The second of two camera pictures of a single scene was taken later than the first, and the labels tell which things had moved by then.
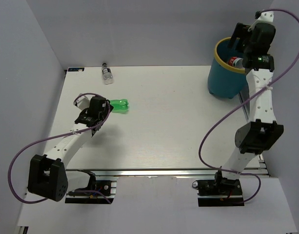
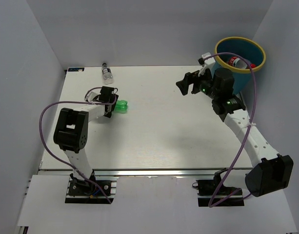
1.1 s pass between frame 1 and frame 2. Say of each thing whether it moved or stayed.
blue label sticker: stayed
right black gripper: moved
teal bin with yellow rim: stayed
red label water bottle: stayed
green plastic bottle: stayed
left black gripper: moved
